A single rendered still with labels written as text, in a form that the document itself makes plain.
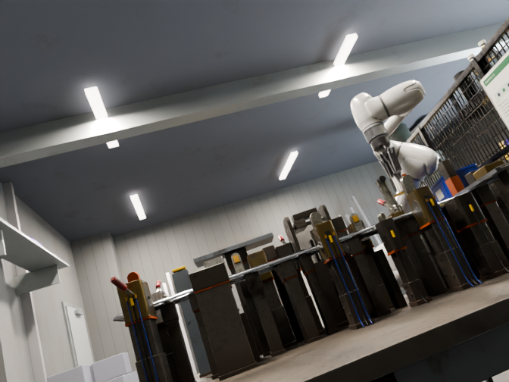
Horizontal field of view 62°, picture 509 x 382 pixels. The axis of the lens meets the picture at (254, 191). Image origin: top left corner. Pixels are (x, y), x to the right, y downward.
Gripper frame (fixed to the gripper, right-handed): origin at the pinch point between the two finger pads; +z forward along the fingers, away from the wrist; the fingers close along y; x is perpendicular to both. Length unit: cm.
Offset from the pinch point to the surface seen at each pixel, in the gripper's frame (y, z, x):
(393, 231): -20.6, 19.0, 19.4
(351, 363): -81, 43, 61
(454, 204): -21.2, 17.2, -4.0
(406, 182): -18.1, 4.1, 6.4
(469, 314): -78, 43, 37
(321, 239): -22, 14, 43
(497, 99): -2, -20, -54
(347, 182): 775, -207, -257
